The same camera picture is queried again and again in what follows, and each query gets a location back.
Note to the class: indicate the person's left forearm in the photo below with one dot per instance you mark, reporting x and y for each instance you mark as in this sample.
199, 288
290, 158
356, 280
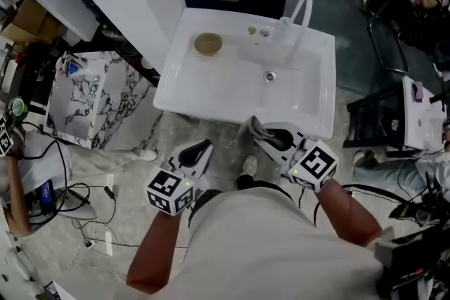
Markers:
154, 253

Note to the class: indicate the blue object on cabinet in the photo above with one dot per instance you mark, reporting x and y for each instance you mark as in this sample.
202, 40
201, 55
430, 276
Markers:
73, 69

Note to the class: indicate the person's white shoe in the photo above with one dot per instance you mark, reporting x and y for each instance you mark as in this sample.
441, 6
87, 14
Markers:
250, 165

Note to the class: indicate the purple sponge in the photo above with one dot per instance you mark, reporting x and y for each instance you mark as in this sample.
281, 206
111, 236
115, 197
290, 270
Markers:
417, 91

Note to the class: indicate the small purple sink piece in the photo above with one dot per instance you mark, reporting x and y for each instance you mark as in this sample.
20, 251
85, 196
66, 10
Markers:
264, 33

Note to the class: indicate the metal sink drain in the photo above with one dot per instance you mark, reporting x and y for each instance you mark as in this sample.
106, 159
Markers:
270, 76

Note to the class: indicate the white faucet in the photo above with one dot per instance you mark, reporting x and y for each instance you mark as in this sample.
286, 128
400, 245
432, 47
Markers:
302, 14

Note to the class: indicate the person's right forearm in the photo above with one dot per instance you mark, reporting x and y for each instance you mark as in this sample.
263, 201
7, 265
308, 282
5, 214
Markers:
348, 214

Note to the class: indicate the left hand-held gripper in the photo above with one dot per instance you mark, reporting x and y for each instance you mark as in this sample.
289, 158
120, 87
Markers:
168, 188

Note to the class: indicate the another person's forearm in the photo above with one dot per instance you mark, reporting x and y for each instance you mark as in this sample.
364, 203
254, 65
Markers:
17, 193

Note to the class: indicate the black chair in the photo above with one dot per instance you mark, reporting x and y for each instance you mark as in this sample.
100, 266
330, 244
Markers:
390, 10

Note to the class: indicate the small white sink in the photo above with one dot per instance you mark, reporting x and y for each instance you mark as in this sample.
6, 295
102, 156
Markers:
422, 116

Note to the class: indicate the grey cloth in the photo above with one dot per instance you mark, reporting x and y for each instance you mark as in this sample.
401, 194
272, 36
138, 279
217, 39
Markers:
247, 133

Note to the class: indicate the black sink stand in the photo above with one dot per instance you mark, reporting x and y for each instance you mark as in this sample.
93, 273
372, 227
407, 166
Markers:
376, 119

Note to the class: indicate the cardboard box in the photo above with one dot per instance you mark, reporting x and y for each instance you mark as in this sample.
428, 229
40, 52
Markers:
28, 21

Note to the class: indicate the marble pattern cabinet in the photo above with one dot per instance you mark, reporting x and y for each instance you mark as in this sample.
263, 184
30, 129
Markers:
88, 105

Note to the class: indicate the black device with blue screen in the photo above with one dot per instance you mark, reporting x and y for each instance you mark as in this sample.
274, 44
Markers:
45, 195

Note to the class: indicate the small brown sink piece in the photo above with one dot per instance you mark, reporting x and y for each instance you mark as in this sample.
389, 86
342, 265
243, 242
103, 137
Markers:
251, 30

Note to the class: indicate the person's light shirt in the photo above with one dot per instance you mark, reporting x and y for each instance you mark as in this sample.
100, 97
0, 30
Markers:
263, 249

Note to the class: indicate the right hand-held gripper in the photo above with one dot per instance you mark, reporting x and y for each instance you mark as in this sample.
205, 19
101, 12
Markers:
313, 161

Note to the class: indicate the green cup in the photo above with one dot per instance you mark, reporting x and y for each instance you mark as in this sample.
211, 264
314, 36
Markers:
18, 107

